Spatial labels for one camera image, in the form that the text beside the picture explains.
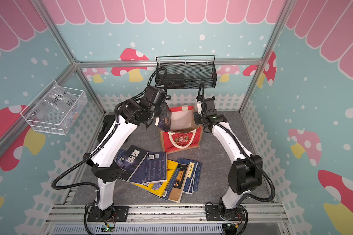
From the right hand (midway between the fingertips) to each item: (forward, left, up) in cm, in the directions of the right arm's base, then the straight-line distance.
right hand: (199, 113), depth 86 cm
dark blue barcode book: (-26, +28, -19) cm, 42 cm away
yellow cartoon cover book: (-36, +23, -20) cm, 48 cm away
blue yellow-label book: (-33, +5, -21) cm, 39 cm away
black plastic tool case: (+9, +63, -15) cm, 66 cm away
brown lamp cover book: (-38, +15, -20) cm, 46 cm away
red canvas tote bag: (-13, +8, -3) cm, 15 cm away
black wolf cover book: (-17, +38, -20) cm, 46 cm away
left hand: (-8, +20, +11) cm, 25 cm away
